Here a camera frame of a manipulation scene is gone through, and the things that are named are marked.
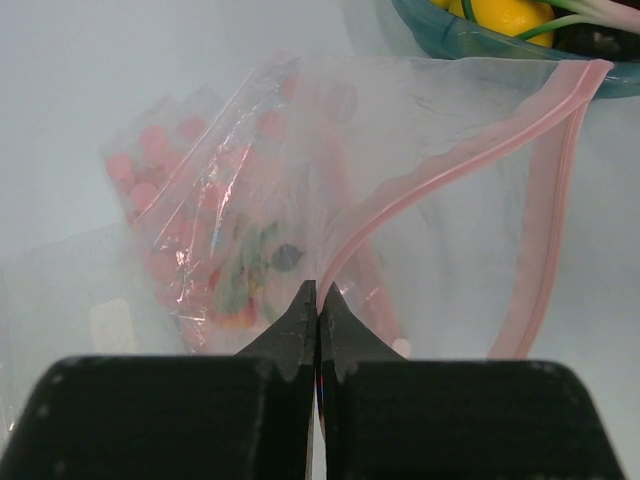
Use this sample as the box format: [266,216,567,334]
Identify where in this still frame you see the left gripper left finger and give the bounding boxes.
[1,281,317,479]

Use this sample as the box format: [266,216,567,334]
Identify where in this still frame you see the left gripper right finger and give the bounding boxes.
[317,288,624,479]

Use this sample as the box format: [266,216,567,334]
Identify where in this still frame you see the clear zip bag pink zipper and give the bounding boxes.
[1,53,612,441]

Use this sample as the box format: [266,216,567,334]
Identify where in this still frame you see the pink dotted zip bag stack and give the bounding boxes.
[103,57,359,355]

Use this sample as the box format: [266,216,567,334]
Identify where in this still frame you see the teal plastic food tray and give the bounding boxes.
[392,0,639,98]

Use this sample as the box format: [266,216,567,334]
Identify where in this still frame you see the green spring onion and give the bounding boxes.
[462,1,639,40]

